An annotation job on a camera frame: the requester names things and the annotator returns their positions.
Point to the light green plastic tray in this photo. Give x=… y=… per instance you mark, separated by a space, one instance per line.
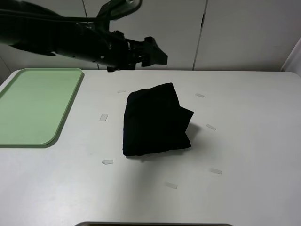
x=35 y=104

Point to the clear tape strip front right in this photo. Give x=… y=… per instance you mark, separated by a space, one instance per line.
x=215 y=171

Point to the black short sleeve t-shirt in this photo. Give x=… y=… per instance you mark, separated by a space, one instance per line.
x=154 y=122

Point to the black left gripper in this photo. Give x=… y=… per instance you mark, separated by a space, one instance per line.
x=124 y=53

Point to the clear tape strip front left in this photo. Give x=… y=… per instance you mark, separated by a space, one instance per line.
x=107 y=162

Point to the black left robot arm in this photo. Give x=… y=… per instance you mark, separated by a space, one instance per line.
x=29 y=27

